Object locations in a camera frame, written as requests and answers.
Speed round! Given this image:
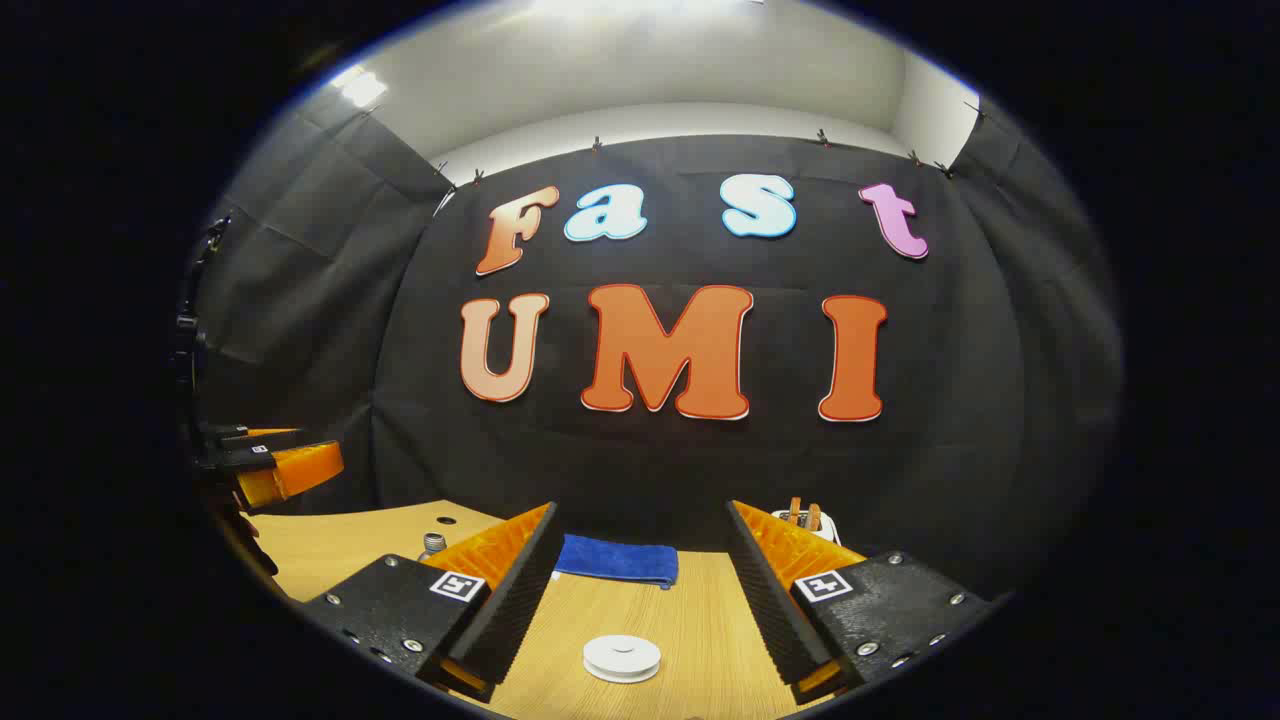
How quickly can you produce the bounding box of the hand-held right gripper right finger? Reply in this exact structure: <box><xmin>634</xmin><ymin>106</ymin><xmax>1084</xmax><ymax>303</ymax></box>
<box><xmin>726</xmin><ymin>500</ymin><xmax>996</xmax><ymax>706</ymax></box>

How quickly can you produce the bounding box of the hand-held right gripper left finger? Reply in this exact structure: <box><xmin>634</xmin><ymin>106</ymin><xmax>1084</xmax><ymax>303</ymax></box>
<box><xmin>300</xmin><ymin>502</ymin><xmax>563</xmax><ymax>703</ymax></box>

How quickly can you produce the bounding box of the white teacup lid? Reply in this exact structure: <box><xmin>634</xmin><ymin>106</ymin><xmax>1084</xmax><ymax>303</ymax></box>
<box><xmin>585</xmin><ymin>635</ymin><xmax>661</xmax><ymax>669</ymax></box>

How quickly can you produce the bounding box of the white toaster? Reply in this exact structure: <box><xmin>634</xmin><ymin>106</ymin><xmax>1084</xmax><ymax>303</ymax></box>
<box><xmin>770</xmin><ymin>508</ymin><xmax>842</xmax><ymax>547</ymax></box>

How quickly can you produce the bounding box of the blue towel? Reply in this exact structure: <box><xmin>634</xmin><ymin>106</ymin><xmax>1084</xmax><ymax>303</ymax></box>
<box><xmin>554</xmin><ymin>533</ymin><xmax>680</xmax><ymax>590</ymax></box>

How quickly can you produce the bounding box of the black backdrop cloth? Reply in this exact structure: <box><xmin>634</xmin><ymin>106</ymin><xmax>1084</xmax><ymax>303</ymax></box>
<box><xmin>178</xmin><ymin>85</ymin><xmax>1126</xmax><ymax>601</ymax></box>

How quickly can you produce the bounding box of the ceiling light panel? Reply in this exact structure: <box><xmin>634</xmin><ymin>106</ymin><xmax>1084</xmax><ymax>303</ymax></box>
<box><xmin>335</xmin><ymin>68</ymin><xmax>389</xmax><ymax>109</ymax></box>

